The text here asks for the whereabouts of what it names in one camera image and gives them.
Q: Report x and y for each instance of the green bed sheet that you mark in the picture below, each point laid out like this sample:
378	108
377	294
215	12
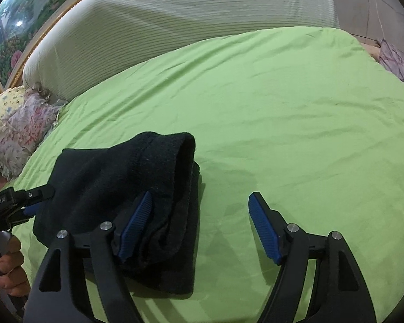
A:
272	124

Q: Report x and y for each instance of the yellow floral pillow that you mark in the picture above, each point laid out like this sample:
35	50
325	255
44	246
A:
3	106

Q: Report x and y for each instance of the person's left hand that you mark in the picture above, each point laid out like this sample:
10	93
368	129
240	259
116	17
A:
11	269

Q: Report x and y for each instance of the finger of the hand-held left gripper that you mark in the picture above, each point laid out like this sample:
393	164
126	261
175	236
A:
28	210
35	195

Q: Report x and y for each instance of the pink floral pillow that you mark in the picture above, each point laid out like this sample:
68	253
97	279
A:
23	131

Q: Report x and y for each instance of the gold framed landscape painting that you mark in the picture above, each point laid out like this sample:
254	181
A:
20	20

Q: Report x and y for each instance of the black pants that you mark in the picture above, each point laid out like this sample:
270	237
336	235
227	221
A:
97	175

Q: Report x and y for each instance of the white striped headboard cover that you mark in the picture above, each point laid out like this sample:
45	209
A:
171	16

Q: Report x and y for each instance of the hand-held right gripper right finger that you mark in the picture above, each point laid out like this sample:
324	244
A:
264	228

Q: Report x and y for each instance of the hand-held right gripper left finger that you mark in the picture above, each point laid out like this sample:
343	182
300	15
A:
134	225

